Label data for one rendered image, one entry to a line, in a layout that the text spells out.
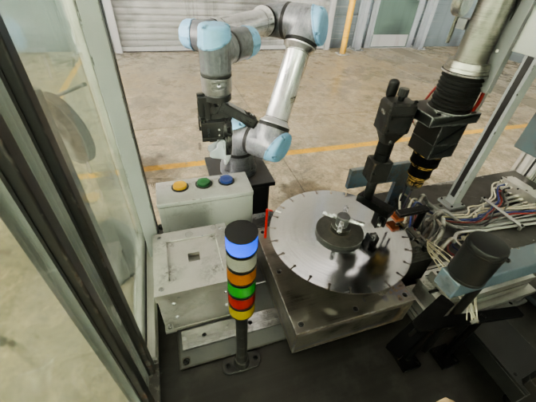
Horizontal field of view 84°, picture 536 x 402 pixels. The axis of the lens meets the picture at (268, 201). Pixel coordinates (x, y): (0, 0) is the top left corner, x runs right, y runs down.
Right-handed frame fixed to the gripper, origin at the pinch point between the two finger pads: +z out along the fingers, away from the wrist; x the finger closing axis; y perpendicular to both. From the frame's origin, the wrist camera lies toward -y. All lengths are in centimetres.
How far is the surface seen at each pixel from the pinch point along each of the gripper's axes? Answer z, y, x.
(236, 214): 15.7, -0.8, 7.0
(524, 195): 19, -113, 20
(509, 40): -39, -38, 38
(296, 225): 2.1, -10.6, 29.1
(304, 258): 2.1, -8.4, 39.1
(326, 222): 1.0, -17.4, 31.2
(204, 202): 9.1, 8.6, 6.8
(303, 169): 98, -91, -125
